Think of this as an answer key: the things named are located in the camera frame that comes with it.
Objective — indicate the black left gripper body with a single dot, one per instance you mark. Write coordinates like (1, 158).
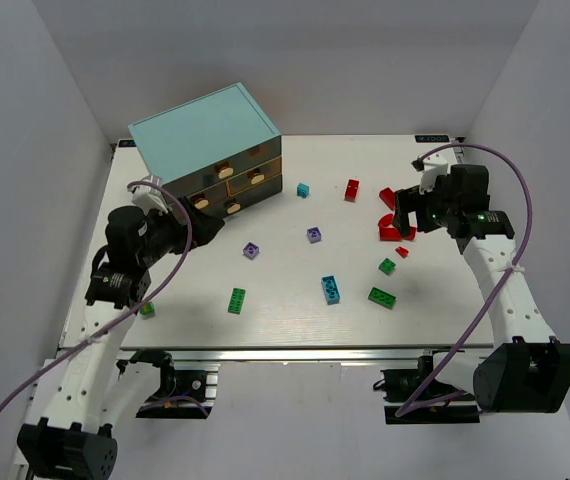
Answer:
(185, 228)

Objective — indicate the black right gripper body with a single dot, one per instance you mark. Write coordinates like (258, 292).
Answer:
(419, 211)

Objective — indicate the red arch lego piece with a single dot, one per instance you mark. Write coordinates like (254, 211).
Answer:
(387, 232)

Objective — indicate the small red lego piece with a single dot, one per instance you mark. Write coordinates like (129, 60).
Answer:
(402, 251)

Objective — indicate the red rectangular lego brick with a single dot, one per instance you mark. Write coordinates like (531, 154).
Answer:
(351, 190)

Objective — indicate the red sloped lego brick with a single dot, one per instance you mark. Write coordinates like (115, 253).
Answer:
(387, 195)

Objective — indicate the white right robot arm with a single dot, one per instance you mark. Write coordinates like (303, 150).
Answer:
(528, 370)

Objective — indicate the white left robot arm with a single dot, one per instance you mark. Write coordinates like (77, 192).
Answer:
(74, 437)

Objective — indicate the purple lego brick left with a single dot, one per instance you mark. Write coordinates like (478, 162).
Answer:
(251, 250)

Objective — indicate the purple lego brick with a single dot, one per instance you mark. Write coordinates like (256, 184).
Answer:
(251, 250)
(314, 235)

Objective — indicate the small green lego brick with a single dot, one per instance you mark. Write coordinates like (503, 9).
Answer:
(387, 266)

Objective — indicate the teal drawer cabinet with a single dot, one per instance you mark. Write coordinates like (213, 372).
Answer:
(221, 152)

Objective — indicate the green yellow lego piece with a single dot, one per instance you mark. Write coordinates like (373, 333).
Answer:
(147, 310)

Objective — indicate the long green lego brick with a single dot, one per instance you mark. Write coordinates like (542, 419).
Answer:
(236, 300)

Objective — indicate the purple lego brick right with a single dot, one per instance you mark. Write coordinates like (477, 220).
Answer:
(314, 235)

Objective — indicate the green lego brick right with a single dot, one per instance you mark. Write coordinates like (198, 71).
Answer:
(382, 298)

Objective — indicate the small cyan lego brick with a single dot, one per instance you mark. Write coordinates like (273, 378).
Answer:
(302, 190)

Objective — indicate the cyan long lego brick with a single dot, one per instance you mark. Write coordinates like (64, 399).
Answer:
(330, 290)

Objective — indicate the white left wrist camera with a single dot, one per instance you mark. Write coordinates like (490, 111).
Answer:
(148, 199)

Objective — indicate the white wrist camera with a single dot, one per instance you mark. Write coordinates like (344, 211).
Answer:
(148, 199)
(431, 167)

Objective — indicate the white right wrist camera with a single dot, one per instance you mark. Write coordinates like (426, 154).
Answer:
(431, 167)

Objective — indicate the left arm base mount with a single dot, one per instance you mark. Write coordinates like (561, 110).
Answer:
(181, 393)

